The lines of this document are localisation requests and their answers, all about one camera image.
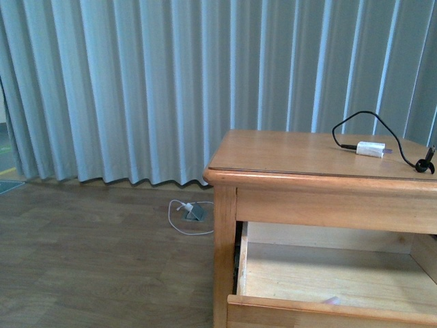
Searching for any wooden drawer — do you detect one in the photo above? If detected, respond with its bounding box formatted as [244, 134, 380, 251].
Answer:
[226, 222, 436, 327]

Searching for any pink marker white cap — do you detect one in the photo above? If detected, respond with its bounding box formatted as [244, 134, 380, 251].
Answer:
[323, 296, 341, 305]

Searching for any white plug in floor outlet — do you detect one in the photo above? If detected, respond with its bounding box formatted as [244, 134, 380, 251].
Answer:
[183, 203, 193, 212]

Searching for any grey floor outlet box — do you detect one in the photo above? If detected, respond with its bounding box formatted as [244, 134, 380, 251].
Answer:
[182, 203, 207, 221]

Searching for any wooden nightstand cabinet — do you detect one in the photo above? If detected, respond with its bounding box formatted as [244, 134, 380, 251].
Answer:
[203, 131, 436, 327]

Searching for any grey pleated curtain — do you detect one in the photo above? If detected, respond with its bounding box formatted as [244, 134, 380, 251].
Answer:
[1, 1, 436, 184]

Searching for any white USB charger block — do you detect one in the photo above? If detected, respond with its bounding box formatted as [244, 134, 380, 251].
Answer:
[356, 141, 393, 159]

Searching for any grey floor mat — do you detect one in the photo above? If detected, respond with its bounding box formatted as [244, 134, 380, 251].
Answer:
[0, 180, 25, 195]

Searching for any white charger cable on floor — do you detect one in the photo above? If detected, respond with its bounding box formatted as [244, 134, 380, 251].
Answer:
[168, 200, 215, 236]

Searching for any black USB cable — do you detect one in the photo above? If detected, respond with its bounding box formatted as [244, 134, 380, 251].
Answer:
[332, 110, 436, 174]

